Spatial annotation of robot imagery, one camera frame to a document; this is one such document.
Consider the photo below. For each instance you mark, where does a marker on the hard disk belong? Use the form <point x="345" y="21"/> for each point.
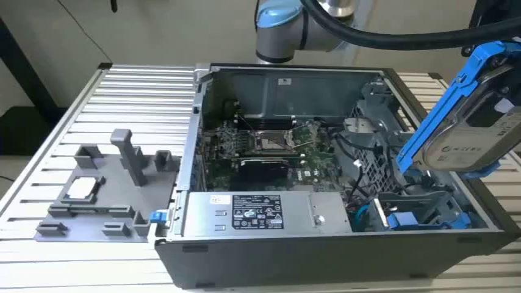
<point x="401" y="220"/>
<point x="456" y="143"/>

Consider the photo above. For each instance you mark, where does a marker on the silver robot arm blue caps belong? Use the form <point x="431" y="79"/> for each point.
<point x="276" y="39"/>

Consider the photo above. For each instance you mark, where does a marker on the grey metal drive cage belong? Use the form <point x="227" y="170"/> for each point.
<point x="367" y="146"/>

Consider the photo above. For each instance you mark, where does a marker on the black RAM slots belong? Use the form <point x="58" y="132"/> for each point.
<point x="264" y="122"/>

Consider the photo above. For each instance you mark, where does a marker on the CPU socket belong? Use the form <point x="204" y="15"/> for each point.
<point x="271" y="140"/>

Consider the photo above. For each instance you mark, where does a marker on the green motherboard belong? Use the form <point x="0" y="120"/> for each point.
<point x="315" y="177"/>

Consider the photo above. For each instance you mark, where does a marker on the black graphics card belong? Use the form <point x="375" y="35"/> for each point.
<point x="263" y="172"/>

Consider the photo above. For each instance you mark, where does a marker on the black open PC case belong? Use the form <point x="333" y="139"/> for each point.
<point x="285" y="259"/>

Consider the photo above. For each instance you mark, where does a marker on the silver power supply unit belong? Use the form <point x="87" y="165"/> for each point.
<point x="207" y="213"/>

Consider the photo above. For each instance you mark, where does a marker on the blue case latch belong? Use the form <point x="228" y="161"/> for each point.
<point x="156" y="217"/>

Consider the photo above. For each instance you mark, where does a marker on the grey parts rack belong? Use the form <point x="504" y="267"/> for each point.
<point x="113" y="195"/>

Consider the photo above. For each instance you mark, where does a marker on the CPU with silver top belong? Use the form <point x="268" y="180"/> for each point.
<point x="82" y="187"/>

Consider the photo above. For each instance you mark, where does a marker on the black furniture frame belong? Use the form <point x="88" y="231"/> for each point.
<point x="24" y="122"/>

